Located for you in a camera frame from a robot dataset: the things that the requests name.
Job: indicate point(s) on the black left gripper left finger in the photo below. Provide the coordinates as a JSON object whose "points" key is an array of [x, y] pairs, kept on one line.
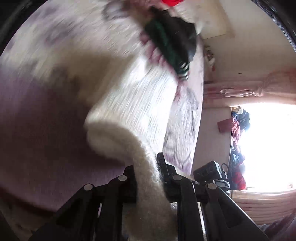
{"points": [[92, 213]]}

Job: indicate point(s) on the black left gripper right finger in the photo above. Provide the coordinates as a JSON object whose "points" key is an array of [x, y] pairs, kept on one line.
{"points": [[205, 212]]}

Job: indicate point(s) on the white fluffy knit garment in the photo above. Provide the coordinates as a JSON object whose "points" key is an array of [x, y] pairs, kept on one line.
{"points": [[130, 95]]}

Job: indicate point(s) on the hanging clothes pile by window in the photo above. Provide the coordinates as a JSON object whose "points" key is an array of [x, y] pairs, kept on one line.
{"points": [[236, 126]]}

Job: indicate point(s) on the floral purple white bed blanket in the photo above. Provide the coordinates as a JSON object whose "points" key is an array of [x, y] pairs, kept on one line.
{"points": [[45, 156]]}

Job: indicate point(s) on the pink curtain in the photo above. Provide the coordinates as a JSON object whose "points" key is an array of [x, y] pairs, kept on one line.
{"points": [[277, 86]]}

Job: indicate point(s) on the dark green black garment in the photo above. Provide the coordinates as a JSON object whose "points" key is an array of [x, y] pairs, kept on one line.
{"points": [[175, 38]]}

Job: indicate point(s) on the red garment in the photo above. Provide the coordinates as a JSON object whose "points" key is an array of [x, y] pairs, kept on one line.
{"points": [[172, 3]]}

